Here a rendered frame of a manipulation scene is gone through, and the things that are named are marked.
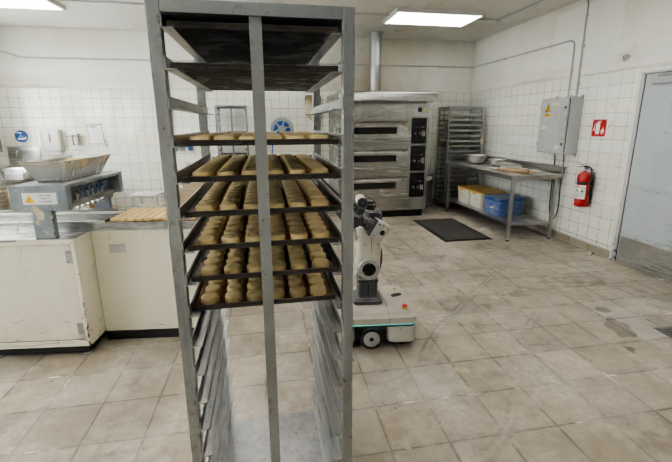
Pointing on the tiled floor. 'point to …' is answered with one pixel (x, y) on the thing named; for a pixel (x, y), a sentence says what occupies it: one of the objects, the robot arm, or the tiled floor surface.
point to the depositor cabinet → (49, 295)
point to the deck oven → (388, 148)
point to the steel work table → (510, 191)
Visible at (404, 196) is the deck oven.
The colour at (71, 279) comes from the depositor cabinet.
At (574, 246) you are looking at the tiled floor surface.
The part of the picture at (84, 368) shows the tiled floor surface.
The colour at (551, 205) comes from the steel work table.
